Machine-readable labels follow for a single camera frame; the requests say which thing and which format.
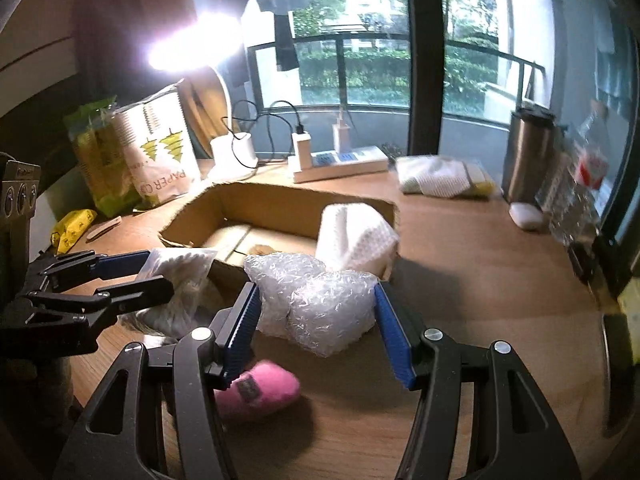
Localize black cable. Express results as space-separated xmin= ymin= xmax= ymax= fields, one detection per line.
xmin=220 ymin=100 xmax=301 ymax=168

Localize hanging dark trousers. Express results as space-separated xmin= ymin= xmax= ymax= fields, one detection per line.
xmin=272 ymin=10 xmax=299 ymax=73

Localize balcony railing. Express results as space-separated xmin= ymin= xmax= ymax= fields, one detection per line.
xmin=247 ymin=32 xmax=546 ymax=121

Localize plastic water bottle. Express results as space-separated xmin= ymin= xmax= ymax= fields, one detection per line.
xmin=545 ymin=102 xmax=616 ymax=248

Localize pink plush toy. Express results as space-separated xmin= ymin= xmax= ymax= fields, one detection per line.
xmin=214 ymin=360 xmax=302 ymax=421

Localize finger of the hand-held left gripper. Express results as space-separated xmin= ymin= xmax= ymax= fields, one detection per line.
xmin=22 ymin=276 xmax=176 ymax=333
xmin=37 ymin=250 xmax=152 ymax=291

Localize green yellow packet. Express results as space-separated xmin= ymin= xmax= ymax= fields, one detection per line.
xmin=64 ymin=97 xmax=143 ymax=218

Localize white foam sheet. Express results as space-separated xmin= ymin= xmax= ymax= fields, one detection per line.
xmin=315 ymin=202 xmax=401 ymax=273

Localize black window frame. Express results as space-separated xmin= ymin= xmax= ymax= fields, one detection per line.
xmin=402 ymin=0 xmax=448 ymax=158

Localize cardboard box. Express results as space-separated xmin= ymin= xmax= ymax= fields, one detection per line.
xmin=157 ymin=180 xmax=401 ymax=283

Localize white desk lamp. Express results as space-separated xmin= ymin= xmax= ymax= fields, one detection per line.
xmin=147 ymin=10 xmax=261 ymax=183

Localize steel thermos cup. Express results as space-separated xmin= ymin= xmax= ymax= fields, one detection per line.
xmin=501 ymin=102 xmax=557 ymax=206

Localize hanging pale teal garment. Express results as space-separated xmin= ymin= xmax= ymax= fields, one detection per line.
xmin=592 ymin=7 xmax=633 ymax=111

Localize paper cup pack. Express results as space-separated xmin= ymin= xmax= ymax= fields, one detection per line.
xmin=112 ymin=80 xmax=201 ymax=208

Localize yellow tissue packet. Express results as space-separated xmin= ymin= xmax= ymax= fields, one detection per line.
xmin=51 ymin=208 xmax=97 ymax=255

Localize white power strip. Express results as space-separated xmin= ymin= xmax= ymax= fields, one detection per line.
xmin=292 ymin=146 xmax=390 ymax=184

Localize leaning wooden board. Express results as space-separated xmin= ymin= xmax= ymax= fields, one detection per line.
xmin=522 ymin=62 xmax=546 ymax=103

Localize bubble wrap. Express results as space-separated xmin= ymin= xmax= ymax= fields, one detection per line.
xmin=243 ymin=252 xmax=381 ymax=358

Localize tan curtain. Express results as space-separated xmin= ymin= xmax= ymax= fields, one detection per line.
xmin=177 ymin=0 xmax=248 ymax=161

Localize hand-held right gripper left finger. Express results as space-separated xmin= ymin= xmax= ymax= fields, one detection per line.
xmin=52 ymin=282 xmax=263 ymax=480

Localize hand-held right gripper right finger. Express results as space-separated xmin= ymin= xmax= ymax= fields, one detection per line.
xmin=372 ymin=281 xmax=583 ymax=480

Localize white charger with black cable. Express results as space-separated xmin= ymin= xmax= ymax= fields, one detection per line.
xmin=292 ymin=132 xmax=313 ymax=171

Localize small white case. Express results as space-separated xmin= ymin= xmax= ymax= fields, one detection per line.
xmin=509 ymin=201 xmax=545 ymax=231

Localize dark grey curtain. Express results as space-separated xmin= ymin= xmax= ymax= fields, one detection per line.
xmin=72 ymin=0 xmax=196 ymax=116

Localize clear bag of cotton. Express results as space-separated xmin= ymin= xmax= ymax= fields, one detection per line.
xmin=120 ymin=247 xmax=226 ymax=338

